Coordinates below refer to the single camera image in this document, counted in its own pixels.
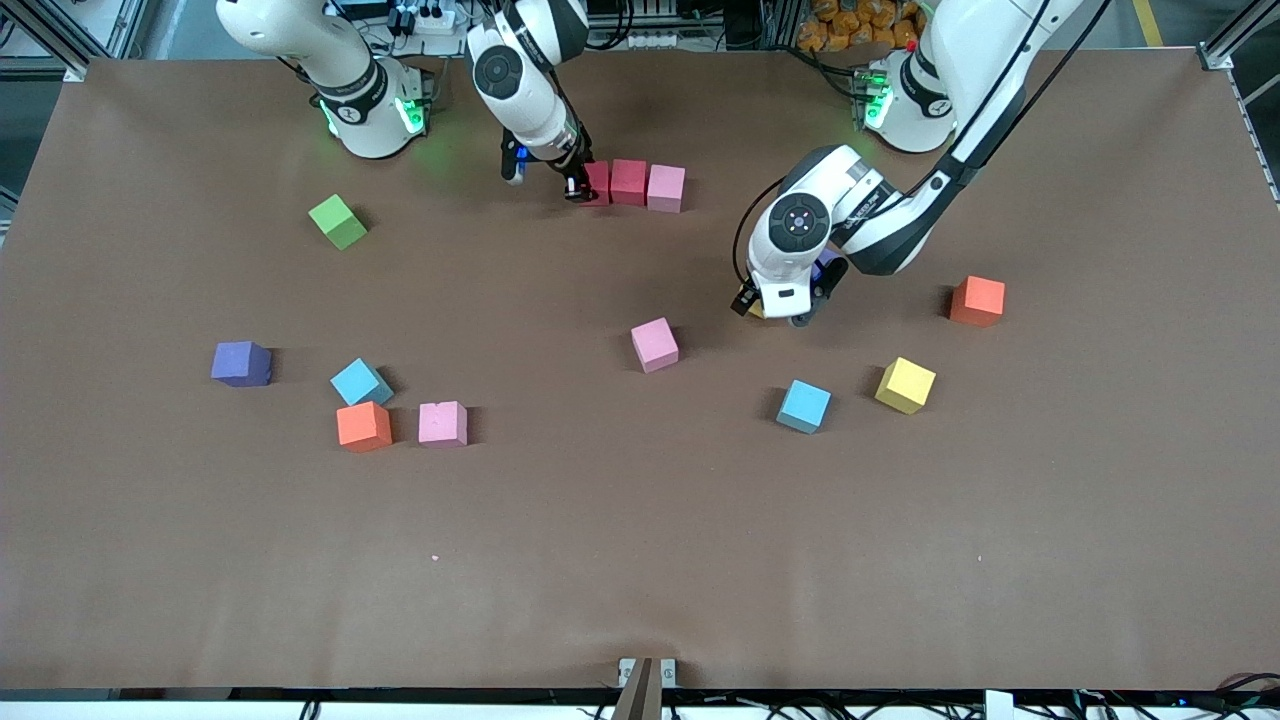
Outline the pink notched foam block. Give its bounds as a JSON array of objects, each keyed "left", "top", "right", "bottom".
[{"left": 418, "top": 401, "right": 469, "bottom": 447}]

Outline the small metal bracket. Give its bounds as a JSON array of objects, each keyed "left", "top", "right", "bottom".
[{"left": 618, "top": 657, "right": 677, "bottom": 689}]

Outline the aluminium table edge rail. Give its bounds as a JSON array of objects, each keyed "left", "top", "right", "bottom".
[{"left": 1228, "top": 70, "right": 1280, "bottom": 206}]

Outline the white power strip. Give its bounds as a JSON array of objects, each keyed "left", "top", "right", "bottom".
[{"left": 393, "top": 3, "right": 461, "bottom": 37}]

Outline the aluminium frame profile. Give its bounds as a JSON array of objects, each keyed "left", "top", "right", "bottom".
[
  {"left": 28, "top": 0, "right": 151, "bottom": 83},
  {"left": 1200, "top": 0, "right": 1280, "bottom": 71}
]

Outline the blue foam block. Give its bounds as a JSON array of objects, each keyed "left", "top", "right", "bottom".
[
  {"left": 777, "top": 379, "right": 832, "bottom": 434},
  {"left": 331, "top": 358, "right": 394, "bottom": 407}
]

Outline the green foam block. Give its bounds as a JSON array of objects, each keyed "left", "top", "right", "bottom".
[{"left": 309, "top": 194, "right": 368, "bottom": 251}]

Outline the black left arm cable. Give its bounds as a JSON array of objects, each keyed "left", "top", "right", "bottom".
[{"left": 733, "top": 177, "right": 793, "bottom": 291}]

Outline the orange foam block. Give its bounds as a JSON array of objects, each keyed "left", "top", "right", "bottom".
[
  {"left": 337, "top": 401, "right": 393, "bottom": 453},
  {"left": 950, "top": 276, "right": 1006, "bottom": 328}
]

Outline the bag of orange snacks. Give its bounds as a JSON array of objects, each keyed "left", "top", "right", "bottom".
[{"left": 798, "top": 0, "right": 926, "bottom": 54}]

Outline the equipment rack with cables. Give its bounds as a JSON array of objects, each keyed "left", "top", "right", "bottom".
[{"left": 590, "top": 0, "right": 721, "bottom": 51}]

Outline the paper table cover sheet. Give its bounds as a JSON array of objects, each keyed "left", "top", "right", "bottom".
[{"left": 0, "top": 50, "right": 1280, "bottom": 693}]

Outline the grey camera mount pole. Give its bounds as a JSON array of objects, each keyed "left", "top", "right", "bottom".
[{"left": 612, "top": 657, "right": 664, "bottom": 720}]

